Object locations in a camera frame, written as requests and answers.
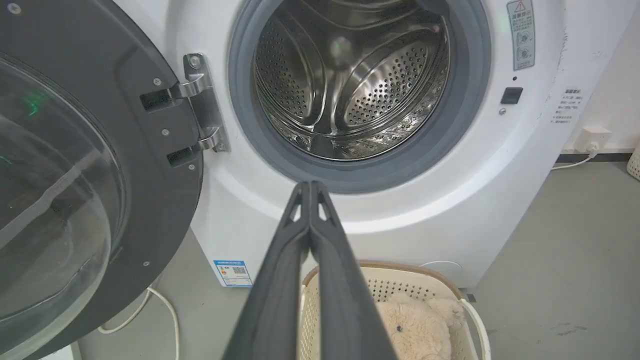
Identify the white wall power plug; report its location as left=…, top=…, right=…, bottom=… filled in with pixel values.
left=574, top=127, right=613, bottom=154

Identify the dark grey washing machine door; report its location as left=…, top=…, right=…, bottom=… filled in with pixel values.
left=0, top=0, right=204, bottom=360

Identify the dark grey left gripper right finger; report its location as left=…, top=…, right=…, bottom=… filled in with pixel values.
left=310, top=181, right=398, bottom=360

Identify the cream perforated laundry basket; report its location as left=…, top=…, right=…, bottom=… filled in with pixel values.
left=297, top=261, right=492, bottom=360

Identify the white front-load washing machine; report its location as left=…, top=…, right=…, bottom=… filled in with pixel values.
left=112, top=0, right=638, bottom=290

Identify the cream plush teddy bear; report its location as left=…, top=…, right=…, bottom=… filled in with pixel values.
left=376, top=297, right=467, bottom=360

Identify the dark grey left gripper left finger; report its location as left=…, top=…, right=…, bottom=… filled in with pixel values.
left=223, top=181, right=312, bottom=360

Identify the white hose cable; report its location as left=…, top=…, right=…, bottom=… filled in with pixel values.
left=98, top=286, right=181, bottom=360

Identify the white power cord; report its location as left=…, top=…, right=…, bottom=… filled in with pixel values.
left=551, top=149, right=599, bottom=171

